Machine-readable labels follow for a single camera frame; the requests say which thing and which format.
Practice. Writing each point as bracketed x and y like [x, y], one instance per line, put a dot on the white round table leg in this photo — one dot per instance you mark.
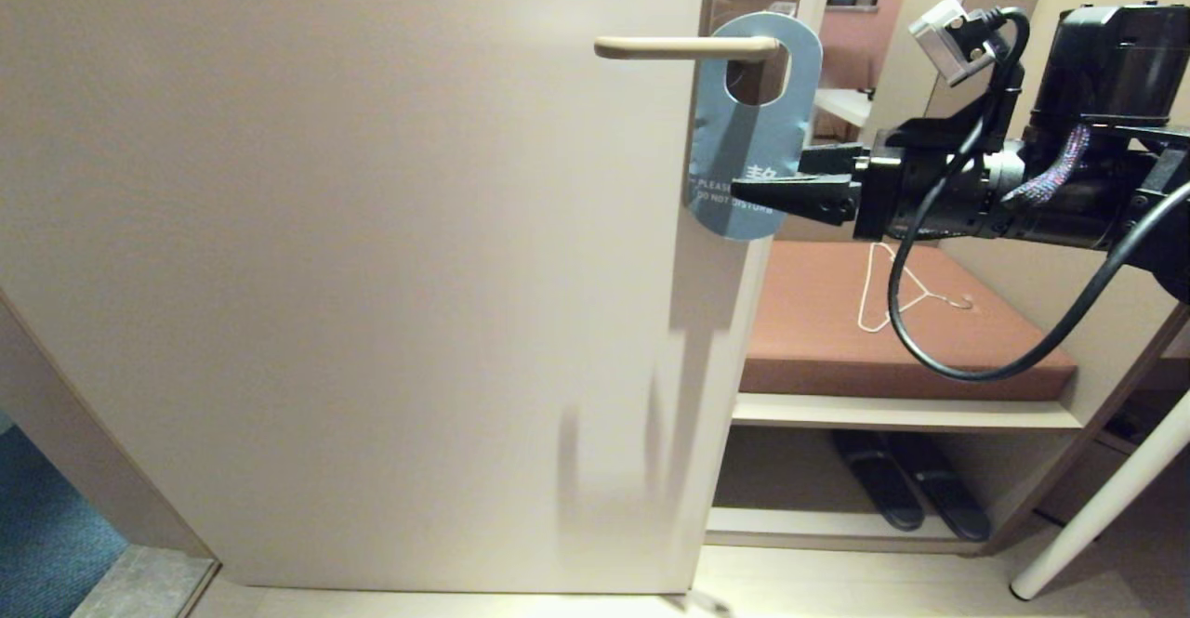
[1097, 506]

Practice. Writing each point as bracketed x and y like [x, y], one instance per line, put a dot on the brown bench cushion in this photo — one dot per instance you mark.
[809, 339]

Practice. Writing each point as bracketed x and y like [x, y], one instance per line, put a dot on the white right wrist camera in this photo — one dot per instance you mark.
[939, 37]

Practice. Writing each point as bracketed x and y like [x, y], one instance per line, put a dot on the dark slipper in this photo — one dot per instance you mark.
[948, 497]
[879, 483]

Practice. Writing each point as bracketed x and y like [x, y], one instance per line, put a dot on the blue do-not-disturb door hanger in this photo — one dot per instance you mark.
[734, 135]

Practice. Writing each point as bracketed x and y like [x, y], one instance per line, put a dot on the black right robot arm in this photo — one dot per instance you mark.
[1116, 60]

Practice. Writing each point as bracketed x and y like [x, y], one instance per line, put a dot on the wall mirror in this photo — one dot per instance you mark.
[860, 32]

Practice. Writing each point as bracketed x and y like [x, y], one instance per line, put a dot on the beige bench shelf unit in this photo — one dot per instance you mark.
[892, 412]

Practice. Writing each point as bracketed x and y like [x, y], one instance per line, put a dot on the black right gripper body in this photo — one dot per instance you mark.
[883, 200]

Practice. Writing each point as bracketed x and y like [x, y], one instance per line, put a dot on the beige room door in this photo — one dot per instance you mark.
[372, 274]

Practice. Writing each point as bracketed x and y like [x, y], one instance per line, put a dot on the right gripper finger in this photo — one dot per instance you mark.
[799, 198]
[832, 161]

